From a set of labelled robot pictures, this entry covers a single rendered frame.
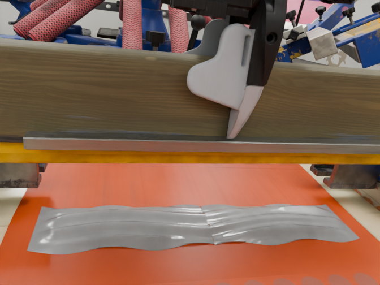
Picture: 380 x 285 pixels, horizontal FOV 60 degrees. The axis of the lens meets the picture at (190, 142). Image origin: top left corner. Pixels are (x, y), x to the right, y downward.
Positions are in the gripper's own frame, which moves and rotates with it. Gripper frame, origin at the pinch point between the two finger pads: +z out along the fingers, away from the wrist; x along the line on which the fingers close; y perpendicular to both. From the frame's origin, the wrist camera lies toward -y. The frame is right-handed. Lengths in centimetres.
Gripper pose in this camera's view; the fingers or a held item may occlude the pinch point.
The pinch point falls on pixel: (232, 116)
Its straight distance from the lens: 30.4
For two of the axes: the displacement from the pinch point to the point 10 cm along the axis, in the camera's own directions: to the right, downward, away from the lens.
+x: 2.1, 4.0, -8.9
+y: -9.7, -0.4, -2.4
